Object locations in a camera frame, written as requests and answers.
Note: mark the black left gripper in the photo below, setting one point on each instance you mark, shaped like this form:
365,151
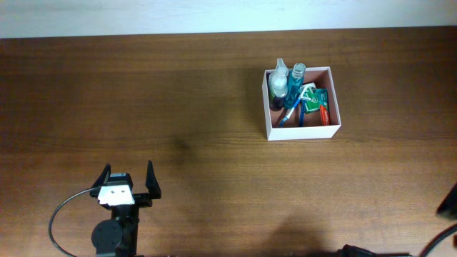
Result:
153,192

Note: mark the purple foam soap pump bottle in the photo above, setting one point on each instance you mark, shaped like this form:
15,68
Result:
277,85

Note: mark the blue white toothbrush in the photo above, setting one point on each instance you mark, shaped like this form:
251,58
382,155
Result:
289,112

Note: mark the teal Listerine mouthwash bottle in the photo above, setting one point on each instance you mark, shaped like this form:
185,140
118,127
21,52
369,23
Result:
295,81

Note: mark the blue disposable razor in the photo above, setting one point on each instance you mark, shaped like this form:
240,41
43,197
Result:
308,101

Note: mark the green Dettol soap box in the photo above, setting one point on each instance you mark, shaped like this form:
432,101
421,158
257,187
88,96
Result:
313,99

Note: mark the green toothpaste tube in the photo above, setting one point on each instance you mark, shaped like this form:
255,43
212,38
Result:
324,114

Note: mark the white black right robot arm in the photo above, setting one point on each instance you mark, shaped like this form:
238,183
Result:
447,208

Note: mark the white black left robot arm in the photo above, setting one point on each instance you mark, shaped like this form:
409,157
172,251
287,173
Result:
118,235

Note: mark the pink open cardboard box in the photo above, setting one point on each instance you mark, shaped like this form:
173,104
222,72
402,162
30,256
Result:
312,125

